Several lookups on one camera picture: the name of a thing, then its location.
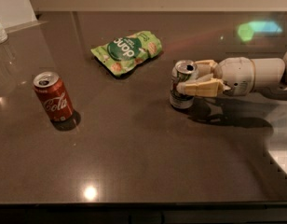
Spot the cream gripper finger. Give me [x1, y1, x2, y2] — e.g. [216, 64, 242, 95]
[176, 74, 230, 97]
[195, 60, 217, 77]

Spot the silver green 7up can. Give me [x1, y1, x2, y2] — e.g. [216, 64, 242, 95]
[170, 60, 198, 109]

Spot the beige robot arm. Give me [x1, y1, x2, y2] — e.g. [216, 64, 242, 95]
[176, 52, 287, 97]

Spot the red cola can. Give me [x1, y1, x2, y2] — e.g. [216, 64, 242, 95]
[34, 72, 74, 122]

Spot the green snack bag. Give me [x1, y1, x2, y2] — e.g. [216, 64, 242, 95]
[90, 31, 162, 77]

